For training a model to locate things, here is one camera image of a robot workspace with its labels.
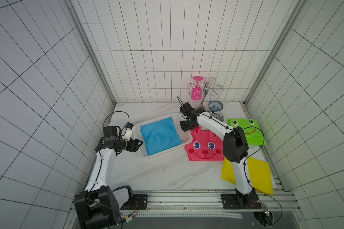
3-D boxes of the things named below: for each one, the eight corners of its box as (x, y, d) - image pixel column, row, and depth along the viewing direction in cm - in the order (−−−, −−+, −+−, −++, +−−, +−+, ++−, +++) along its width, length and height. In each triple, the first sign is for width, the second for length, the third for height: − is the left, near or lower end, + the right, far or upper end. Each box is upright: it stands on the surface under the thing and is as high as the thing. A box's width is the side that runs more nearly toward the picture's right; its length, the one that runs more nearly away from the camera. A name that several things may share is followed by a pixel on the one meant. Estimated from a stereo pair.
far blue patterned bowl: (209, 111, 115) (210, 108, 112) (207, 103, 121) (208, 100, 118) (222, 111, 115) (223, 108, 112) (220, 103, 121) (221, 100, 118)
